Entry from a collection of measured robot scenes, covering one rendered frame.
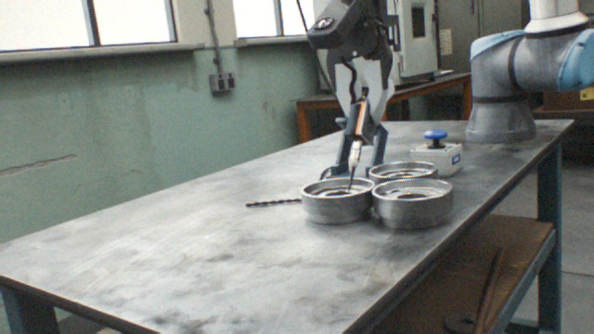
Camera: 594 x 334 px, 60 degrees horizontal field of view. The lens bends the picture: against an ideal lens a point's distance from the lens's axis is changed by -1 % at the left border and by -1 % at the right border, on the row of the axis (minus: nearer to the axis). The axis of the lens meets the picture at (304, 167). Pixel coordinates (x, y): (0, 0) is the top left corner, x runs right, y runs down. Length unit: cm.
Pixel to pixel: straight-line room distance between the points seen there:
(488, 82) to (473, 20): 344
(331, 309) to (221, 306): 11
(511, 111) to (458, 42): 349
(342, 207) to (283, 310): 24
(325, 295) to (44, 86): 182
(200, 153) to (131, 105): 46
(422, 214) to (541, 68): 55
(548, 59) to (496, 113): 16
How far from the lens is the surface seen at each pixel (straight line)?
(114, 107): 236
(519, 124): 121
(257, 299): 53
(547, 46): 112
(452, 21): 469
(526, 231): 140
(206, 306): 53
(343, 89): 75
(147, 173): 246
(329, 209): 70
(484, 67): 120
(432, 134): 93
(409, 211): 66
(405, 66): 299
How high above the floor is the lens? 103
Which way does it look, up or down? 12 degrees down
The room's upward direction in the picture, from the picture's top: 6 degrees counter-clockwise
